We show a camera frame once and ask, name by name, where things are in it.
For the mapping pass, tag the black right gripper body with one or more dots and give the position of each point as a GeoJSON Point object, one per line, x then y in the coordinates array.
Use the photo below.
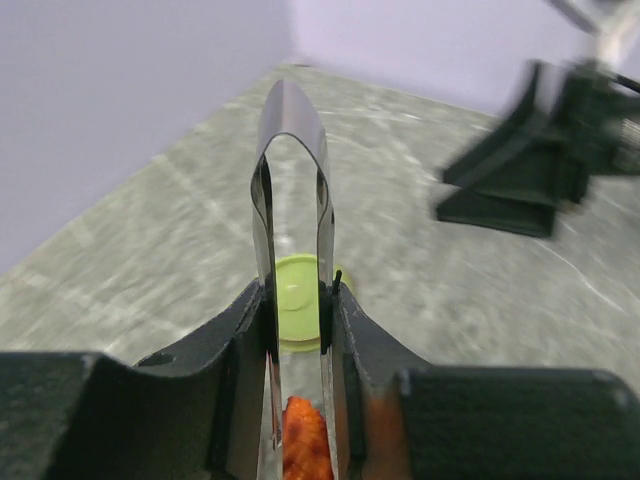
{"type": "Point", "coordinates": [592, 128]}

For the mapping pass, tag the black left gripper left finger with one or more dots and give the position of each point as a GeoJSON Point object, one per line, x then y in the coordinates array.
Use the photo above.
{"type": "Point", "coordinates": [192, 410]}

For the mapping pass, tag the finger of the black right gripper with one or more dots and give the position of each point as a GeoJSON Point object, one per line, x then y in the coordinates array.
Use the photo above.
{"type": "Point", "coordinates": [503, 180]}

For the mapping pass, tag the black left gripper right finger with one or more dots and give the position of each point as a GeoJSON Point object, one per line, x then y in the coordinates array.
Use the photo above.
{"type": "Point", "coordinates": [398, 416]}

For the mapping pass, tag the orange fried piece top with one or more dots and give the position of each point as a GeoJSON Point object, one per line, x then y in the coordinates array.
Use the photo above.
{"type": "Point", "coordinates": [306, 453]}

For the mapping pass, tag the green round lid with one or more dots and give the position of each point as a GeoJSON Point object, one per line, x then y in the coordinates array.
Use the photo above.
{"type": "Point", "coordinates": [297, 300]}

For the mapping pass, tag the stainless steel tongs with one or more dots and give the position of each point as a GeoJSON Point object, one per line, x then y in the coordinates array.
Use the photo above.
{"type": "Point", "coordinates": [288, 111]}

